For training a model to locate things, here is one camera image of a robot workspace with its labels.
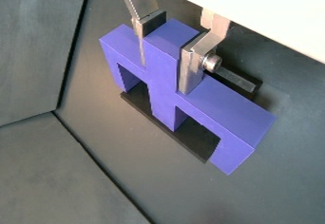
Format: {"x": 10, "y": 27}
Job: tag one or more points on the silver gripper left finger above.
{"x": 148, "y": 18}

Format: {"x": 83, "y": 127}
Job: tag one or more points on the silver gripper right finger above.
{"x": 198, "y": 55}

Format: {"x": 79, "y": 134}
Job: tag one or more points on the purple three-legged block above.
{"x": 149, "y": 61}

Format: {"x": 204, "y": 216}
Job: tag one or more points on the black angle fixture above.
{"x": 193, "y": 135}

